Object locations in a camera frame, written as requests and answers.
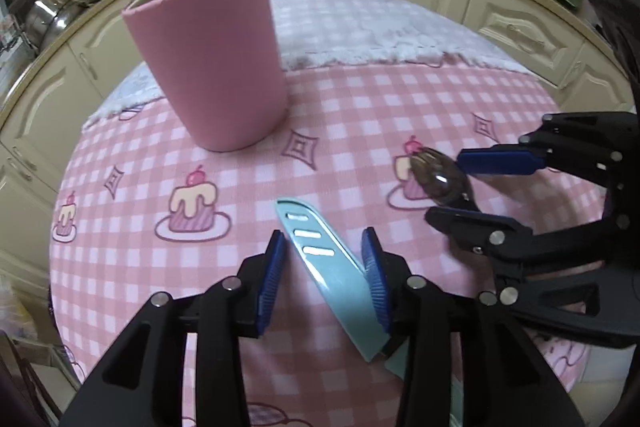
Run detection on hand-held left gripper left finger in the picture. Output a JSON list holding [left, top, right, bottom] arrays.
[[60, 229, 288, 427]]

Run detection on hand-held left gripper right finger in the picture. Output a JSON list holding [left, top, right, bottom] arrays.
[[360, 227, 586, 427]]

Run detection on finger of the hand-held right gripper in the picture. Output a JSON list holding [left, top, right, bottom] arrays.
[[456, 111, 640, 208], [424, 206, 640, 350]]

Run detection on light blue kitchen knife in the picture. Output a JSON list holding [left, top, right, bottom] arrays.
[[275, 198, 466, 427]]

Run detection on dark metal spoon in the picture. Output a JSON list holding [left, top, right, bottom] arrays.
[[410, 147, 483, 212]]

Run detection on pink cup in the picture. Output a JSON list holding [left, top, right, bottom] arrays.
[[122, 0, 290, 152]]

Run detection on pink checked tablecloth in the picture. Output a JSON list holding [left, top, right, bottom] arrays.
[[49, 0, 608, 427]]

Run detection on white fluffy cloth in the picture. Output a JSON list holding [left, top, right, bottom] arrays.
[[82, 0, 531, 132]]

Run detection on plastic bag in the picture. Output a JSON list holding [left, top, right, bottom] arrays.
[[0, 277, 43, 345]]

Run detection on steel cooking pot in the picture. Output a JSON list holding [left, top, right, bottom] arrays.
[[22, 0, 83, 50]]

